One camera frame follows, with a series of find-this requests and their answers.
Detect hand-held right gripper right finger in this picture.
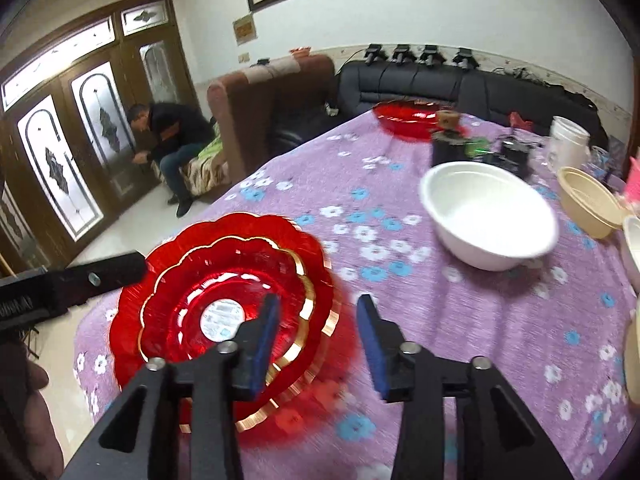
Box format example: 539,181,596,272
356,294,576,480

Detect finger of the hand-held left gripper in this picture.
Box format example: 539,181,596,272
45,252,149,311

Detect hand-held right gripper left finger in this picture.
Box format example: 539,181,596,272
60,294,281,480

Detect large red scalloped plate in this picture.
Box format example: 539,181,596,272
107,212,346,435

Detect small red gold-rimmed plate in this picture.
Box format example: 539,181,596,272
139,245,317,376

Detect white bowl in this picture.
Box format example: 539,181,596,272
621,215,640,293
419,161,560,272

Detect beige plastic bowl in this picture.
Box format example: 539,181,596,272
622,305,640,407
556,166,626,240

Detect person's left hand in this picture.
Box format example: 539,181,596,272
0,342,67,480

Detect purple floral tablecloth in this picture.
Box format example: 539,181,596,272
75,105,640,480

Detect wooden door with glass panels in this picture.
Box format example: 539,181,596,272
0,0,196,271

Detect patterned blanket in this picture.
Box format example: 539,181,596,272
180,127,231,196

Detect black cylinder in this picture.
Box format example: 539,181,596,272
431,132,468,164

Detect brown fabric sofa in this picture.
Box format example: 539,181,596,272
207,54,336,193

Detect red glass bowl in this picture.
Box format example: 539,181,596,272
372,100,471,141

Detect small black device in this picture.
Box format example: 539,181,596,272
500,137,534,179

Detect black leather sofa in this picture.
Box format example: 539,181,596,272
272,60,608,148

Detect white jar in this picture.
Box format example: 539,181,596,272
547,116,592,173

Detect clear glass cup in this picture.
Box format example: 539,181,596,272
590,146,621,181

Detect small wall plaque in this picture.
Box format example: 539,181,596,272
232,15,257,45

